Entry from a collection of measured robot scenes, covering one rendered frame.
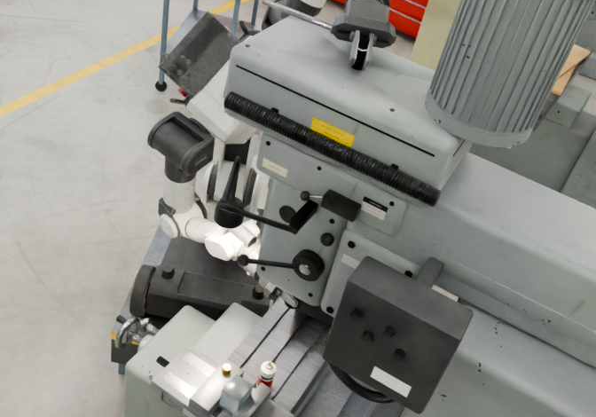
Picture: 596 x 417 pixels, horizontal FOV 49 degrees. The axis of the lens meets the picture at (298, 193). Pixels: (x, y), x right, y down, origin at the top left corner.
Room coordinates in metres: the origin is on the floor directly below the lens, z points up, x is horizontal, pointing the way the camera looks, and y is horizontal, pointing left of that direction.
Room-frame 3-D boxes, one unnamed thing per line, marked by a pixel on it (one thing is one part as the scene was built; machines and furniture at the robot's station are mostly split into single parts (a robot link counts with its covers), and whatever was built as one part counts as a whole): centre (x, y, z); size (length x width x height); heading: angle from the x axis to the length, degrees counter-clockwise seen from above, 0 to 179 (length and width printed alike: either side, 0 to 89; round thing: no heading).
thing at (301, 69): (1.17, -0.07, 1.81); 0.47 x 0.26 x 0.16; 69
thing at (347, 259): (1.10, -0.24, 1.47); 0.24 x 0.19 x 0.26; 159
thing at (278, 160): (1.16, -0.09, 1.68); 0.34 x 0.24 x 0.10; 69
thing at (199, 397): (0.97, 0.08, 1.04); 0.15 x 0.06 x 0.04; 156
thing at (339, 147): (1.03, -0.03, 1.79); 0.45 x 0.04 x 0.04; 69
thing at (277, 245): (1.17, -0.06, 1.47); 0.21 x 0.19 x 0.32; 159
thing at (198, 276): (1.94, 0.24, 0.59); 0.64 x 0.52 x 0.33; 2
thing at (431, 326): (0.75, -0.21, 1.62); 0.20 x 0.09 x 0.21; 69
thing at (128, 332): (1.35, 0.41, 0.65); 0.16 x 0.12 x 0.12; 69
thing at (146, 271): (1.69, 0.50, 0.50); 0.20 x 0.05 x 0.20; 2
